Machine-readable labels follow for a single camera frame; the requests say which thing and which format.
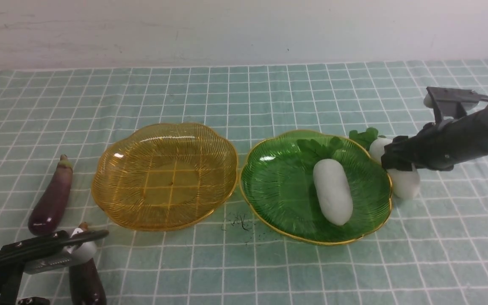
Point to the green checkered tablecloth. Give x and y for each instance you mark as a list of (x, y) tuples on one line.
[(432, 251)]

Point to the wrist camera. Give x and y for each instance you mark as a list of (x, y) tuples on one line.
[(57, 250), (452, 102)]

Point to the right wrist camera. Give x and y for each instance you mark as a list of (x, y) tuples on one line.
[(452, 102)]

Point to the yellow glass plate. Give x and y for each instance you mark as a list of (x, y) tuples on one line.
[(165, 177)]

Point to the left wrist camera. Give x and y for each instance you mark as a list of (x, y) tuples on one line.
[(57, 250)]

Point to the white radish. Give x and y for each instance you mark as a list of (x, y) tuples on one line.
[(329, 179), (406, 185)]

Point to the purple eggplant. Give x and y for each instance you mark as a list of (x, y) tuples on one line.
[(84, 282), (49, 210)]

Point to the green glass plate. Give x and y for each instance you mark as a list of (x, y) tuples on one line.
[(277, 183)]

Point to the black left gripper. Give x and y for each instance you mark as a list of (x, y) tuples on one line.
[(10, 282)]

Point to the purple eggplant front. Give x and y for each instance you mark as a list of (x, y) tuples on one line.
[(84, 282)]

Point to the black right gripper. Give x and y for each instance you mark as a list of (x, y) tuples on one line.
[(441, 146)]

